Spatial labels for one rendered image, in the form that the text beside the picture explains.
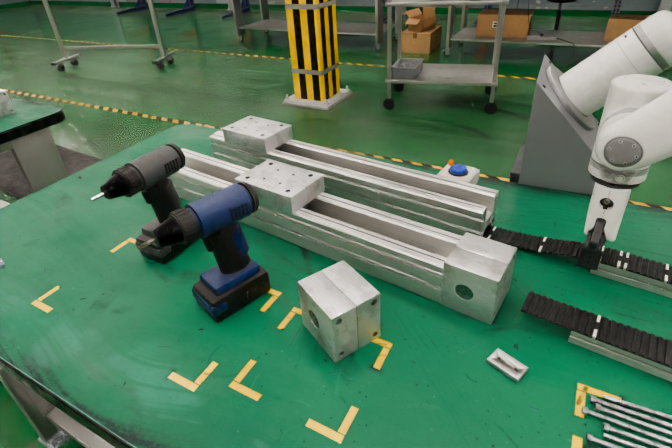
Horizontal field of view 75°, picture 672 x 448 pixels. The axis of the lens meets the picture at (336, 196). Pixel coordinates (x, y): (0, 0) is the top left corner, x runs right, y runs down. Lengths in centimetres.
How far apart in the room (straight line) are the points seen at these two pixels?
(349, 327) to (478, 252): 25
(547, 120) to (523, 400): 65
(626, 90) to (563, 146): 40
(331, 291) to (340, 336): 7
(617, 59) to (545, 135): 22
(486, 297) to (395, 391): 21
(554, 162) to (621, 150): 45
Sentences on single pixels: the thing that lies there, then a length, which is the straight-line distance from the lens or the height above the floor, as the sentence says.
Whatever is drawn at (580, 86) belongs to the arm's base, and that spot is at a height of 101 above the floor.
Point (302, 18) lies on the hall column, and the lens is 399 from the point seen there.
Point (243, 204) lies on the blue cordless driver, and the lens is 73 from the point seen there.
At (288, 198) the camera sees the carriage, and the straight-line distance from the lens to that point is 88.
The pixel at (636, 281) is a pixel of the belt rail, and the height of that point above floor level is 79.
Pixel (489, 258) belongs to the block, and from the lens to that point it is 77.
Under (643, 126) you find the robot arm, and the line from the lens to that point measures 72.
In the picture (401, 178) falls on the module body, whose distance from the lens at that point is 104.
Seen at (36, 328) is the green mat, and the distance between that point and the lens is 97.
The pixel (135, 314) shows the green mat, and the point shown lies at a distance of 90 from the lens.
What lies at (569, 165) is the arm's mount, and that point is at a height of 85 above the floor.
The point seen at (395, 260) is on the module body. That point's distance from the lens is 80.
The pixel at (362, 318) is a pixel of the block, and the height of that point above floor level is 84.
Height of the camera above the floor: 135
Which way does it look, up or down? 31 degrees down
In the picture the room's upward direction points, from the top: 4 degrees counter-clockwise
